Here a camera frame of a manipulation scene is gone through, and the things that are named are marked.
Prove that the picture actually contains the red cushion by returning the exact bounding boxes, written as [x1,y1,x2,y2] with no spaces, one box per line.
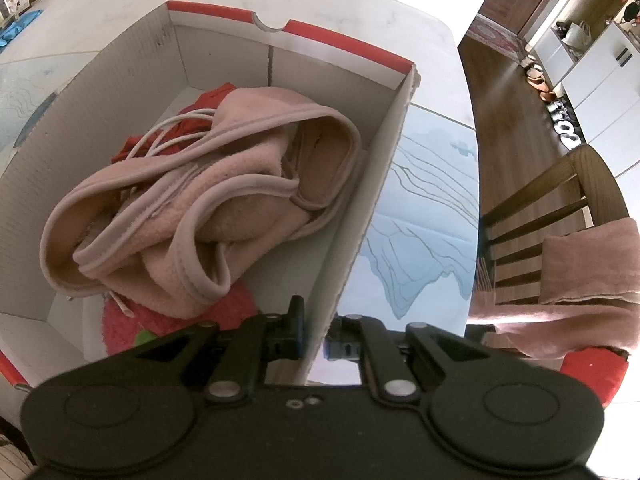
[560,347,630,408]

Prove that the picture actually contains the red patterned rug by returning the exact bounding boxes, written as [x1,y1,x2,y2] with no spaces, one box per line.
[467,15,526,58]

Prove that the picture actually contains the black and white slippers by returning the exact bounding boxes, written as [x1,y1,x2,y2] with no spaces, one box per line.
[545,100,583,151]

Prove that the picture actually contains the white bag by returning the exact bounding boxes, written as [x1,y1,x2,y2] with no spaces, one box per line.
[560,22,593,51]

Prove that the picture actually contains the red fuzzy plush toy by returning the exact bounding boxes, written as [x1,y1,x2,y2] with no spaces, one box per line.
[102,280,257,357]

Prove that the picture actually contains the blue cloth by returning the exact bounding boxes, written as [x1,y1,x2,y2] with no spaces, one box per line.
[0,9,43,48]

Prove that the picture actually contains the wooden chair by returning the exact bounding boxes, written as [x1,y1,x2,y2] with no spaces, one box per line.
[477,144,631,356]

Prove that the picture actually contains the white cord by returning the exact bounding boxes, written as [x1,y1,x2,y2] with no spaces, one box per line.
[119,109,217,162]

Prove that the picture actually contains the pink fringed scarf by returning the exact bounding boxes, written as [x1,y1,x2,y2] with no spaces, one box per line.
[470,217,640,361]

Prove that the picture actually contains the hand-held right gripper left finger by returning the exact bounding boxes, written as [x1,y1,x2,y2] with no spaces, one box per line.
[132,295,306,406]

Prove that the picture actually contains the red and white cardboard box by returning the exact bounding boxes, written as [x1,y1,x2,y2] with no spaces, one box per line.
[0,0,422,393]

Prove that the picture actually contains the red cloth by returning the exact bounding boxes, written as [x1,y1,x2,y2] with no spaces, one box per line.
[111,82,238,163]

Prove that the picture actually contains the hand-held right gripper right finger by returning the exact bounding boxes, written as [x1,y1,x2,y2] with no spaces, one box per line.
[324,315,493,406]

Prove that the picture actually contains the tall white cabinet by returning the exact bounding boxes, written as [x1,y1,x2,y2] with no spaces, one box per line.
[560,22,640,176]

